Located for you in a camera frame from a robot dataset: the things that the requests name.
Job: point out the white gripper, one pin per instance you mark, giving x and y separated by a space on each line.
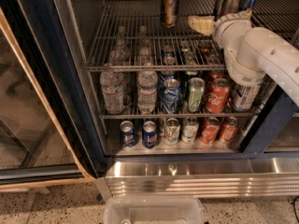
224 28

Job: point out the silver blue redbull can front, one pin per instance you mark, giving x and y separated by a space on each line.
230 6

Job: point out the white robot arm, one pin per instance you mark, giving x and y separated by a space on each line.
250 53

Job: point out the brown gold tall can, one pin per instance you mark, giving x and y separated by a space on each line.
169 13

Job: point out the green soda can middle shelf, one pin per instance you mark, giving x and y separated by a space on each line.
195 93

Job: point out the red coca-cola can middle shelf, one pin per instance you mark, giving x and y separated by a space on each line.
217 95

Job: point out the white blue can middle shelf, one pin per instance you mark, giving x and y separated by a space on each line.
244 96

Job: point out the blue pepsi can middle shelf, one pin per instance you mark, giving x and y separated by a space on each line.
171 91

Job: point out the white green can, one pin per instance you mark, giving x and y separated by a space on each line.
189 129
171 131

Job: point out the red coke can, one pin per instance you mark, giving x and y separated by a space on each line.
228 130
210 130

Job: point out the blue pepsi can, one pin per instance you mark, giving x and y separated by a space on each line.
127 132
149 134

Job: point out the blue pepsi can bottom left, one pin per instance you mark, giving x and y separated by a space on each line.
127 132

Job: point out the stainless steel fridge base grille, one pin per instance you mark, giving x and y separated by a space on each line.
202 179

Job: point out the open glass fridge door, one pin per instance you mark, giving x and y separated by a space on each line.
47 133

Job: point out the clear water bottle right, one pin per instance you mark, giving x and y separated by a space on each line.
146 87

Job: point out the clear water bottle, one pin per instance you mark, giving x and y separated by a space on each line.
112 85
146 87

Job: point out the clear water bottle left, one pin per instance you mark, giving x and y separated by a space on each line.
112 85

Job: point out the clear plastic bin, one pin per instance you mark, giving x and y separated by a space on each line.
153 210

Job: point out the middle wire fridge shelf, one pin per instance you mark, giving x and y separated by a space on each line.
134 113

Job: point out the wire fridge shelf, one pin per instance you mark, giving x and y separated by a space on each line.
179 47
134 113

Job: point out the top wire fridge shelf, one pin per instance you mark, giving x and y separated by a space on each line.
179 47

